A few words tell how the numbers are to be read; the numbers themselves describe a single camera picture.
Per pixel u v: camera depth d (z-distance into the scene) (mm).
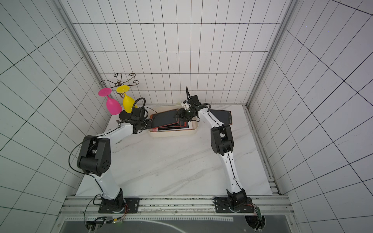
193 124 1055
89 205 697
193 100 838
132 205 731
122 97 974
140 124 756
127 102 878
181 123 1037
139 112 763
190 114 893
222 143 624
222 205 726
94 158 488
